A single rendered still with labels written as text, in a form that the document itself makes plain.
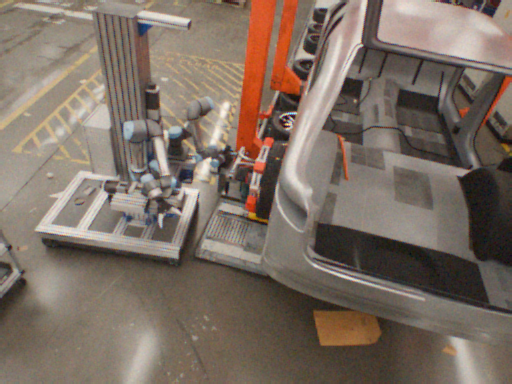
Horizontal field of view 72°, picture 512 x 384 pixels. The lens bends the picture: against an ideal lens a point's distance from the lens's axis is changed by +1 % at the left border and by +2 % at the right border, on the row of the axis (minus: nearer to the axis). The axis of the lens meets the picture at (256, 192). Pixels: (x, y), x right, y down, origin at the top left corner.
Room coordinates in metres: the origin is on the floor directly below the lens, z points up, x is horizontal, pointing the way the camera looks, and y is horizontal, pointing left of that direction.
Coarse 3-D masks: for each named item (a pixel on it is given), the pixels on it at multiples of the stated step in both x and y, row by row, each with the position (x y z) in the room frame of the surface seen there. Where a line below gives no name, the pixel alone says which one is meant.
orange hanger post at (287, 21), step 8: (288, 0) 4.76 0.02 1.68; (296, 0) 4.75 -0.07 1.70; (288, 8) 4.76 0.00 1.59; (296, 8) 4.76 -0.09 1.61; (288, 16) 4.76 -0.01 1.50; (280, 24) 4.77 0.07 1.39; (288, 24) 4.76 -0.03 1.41; (280, 32) 4.76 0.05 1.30; (288, 32) 4.75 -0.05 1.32; (280, 40) 4.76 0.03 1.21; (288, 40) 4.75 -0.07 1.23; (280, 48) 4.76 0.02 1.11; (288, 48) 4.75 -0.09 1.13; (280, 56) 4.76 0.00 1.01; (280, 64) 4.76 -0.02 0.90; (272, 72) 4.77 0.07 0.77; (280, 72) 4.75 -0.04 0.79; (272, 80) 4.76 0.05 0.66; (280, 80) 4.75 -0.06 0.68; (272, 88) 4.76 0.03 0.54
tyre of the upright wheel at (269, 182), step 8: (280, 144) 2.49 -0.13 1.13; (272, 152) 2.29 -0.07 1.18; (280, 152) 2.30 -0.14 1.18; (272, 160) 2.21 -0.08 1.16; (280, 160) 2.22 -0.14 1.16; (272, 168) 2.15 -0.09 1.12; (280, 168) 2.15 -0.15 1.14; (264, 176) 2.10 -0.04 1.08; (272, 176) 2.10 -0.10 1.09; (264, 184) 2.05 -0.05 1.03; (272, 184) 2.05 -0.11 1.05; (264, 192) 2.02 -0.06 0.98; (272, 192) 2.03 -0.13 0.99; (264, 200) 2.00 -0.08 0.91; (272, 200) 2.00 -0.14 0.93; (256, 208) 2.02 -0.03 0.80; (264, 208) 1.99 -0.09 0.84; (256, 216) 2.05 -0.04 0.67; (264, 216) 2.02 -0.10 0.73
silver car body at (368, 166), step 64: (384, 0) 3.64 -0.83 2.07; (320, 64) 2.61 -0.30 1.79; (384, 64) 4.50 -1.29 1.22; (448, 64) 4.41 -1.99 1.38; (320, 128) 1.83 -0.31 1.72; (384, 128) 3.36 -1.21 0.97; (448, 128) 4.01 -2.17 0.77; (320, 192) 1.96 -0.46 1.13; (384, 192) 2.21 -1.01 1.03; (448, 192) 2.35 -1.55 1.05; (320, 256) 1.35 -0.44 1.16; (384, 256) 1.70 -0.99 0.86; (448, 256) 1.76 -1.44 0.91; (448, 320) 1.15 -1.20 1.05
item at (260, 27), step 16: (256, 0) 2.84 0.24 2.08; (272, 0) 2.83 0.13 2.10; (256, 16) 2.84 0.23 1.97; (272, 16) 2.89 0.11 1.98; (256, 32) 2.84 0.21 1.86; (256, 48) 2.84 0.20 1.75; (256, 64) 2.84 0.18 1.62; (256, 80) 2.83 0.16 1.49; (256, 96) 2.83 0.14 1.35; (240, 112) 2.85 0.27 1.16; (256, 112) 2.83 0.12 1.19; (240, 128) 2.84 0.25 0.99; (256, 128) 2.95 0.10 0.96; (240, 144) 2.84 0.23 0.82
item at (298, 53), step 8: (320, 0) 11.58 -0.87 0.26; (328, 0) 11.74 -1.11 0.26; (336, 0) 11.89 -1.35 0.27; (312, 8) 10.32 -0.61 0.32; (312, 16) 9.77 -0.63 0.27; (304, 24) 8.55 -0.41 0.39; (304, 32) 8.39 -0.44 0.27; (296, 48) 7.14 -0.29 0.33; (296, 56) 6.91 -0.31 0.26; (304, 56) 6.99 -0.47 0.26; (312, 56) 7.06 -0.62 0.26
